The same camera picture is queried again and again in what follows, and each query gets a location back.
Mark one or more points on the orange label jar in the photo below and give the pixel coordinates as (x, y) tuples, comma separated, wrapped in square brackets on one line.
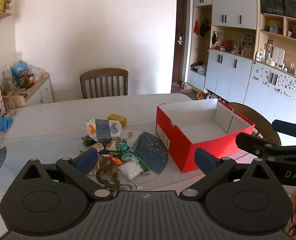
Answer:
[(31, 78)]

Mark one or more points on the small grey trinket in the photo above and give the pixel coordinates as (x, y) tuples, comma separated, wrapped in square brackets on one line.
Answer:
[(130, 135)]

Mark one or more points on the dark grey small pouch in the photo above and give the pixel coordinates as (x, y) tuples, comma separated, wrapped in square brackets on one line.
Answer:
[(87, 140)]

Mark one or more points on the blue gloves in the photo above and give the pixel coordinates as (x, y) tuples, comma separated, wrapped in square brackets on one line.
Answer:
[(2, 123)]

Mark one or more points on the small clear packet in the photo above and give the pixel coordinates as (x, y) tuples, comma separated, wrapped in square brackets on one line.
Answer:
[(130, 187)]

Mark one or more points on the wooden slat-back chair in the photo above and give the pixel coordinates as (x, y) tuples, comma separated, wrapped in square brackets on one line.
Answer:
[(102, 73)]

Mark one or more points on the white grey printed pouch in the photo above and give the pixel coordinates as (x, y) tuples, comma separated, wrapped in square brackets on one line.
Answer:
[(102, 130)]

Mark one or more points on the cardboard toy house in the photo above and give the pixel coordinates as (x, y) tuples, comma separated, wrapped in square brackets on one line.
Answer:
[(247, 51)]

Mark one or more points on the black hat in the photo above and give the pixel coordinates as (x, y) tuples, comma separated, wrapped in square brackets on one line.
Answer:
[(205, 27)]

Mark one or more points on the brown patterned fabric band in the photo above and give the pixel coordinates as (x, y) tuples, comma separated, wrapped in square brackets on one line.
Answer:
[(107, 176)]

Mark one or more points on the yellow small box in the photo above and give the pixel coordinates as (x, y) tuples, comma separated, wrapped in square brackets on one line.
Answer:
[(116, 119)]

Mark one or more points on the colourful printed toy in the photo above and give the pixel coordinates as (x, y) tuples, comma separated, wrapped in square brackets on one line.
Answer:
[(114, 146)]

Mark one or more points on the white wooden wall cabinet unit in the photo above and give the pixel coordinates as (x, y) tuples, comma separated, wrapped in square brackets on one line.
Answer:
[(228, 75)]

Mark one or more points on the red shoe box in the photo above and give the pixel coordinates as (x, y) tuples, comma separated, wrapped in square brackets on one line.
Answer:
[(178, 150)]

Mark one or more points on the light wooden holder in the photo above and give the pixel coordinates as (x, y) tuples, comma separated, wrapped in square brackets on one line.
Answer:
[(14, 102)]

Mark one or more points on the black hanging plush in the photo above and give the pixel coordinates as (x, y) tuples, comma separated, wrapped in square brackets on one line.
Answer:
[(215, 38)]

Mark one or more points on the blue toy globe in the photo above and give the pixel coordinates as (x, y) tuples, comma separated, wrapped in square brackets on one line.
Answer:
[(19, 68)]

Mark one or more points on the orange slippers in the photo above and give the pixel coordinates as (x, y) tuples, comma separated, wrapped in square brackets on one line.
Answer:
[(201, 95)]

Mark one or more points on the row of shoes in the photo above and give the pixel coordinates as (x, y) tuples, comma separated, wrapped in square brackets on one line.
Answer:
[(213, 95)]

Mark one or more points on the red hat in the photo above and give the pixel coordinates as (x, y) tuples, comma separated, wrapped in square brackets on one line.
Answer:
[(196, 27)]

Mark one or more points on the group of glass jars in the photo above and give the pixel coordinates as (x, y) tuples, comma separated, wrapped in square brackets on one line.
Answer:
[(264, 53)]

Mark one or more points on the red flower decoration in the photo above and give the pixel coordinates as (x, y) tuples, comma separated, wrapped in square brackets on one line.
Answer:
[(229, 43)]

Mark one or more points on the white wooden sideboard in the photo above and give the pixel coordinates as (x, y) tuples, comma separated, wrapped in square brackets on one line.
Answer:
[(41, 92)]

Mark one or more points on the clear plastic bag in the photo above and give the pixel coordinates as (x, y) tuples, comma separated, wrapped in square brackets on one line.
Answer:
[(35, 72)]

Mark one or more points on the wooden round-back chair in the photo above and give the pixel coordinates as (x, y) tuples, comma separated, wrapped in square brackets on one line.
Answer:
[(255, 116)]

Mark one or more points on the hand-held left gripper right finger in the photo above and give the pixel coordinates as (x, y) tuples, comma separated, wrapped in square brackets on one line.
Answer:
[(205, 160)]

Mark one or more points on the brown door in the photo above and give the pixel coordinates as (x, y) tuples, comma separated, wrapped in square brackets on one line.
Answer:
[(181, 30)]

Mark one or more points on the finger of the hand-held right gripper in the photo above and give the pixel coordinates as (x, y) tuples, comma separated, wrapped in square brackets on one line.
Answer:
[(286, 128), (253, 142)]

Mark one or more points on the white canister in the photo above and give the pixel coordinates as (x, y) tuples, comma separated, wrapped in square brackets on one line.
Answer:
[(279, 55)]

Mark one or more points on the red patterned rug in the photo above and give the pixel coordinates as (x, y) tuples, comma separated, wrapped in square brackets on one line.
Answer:
[(181, 87)]

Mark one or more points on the grey plastic bag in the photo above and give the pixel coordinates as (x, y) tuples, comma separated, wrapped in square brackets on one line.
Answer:
[(201, 69)]

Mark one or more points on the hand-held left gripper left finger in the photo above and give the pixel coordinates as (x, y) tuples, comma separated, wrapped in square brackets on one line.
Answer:
[(87, 160)]

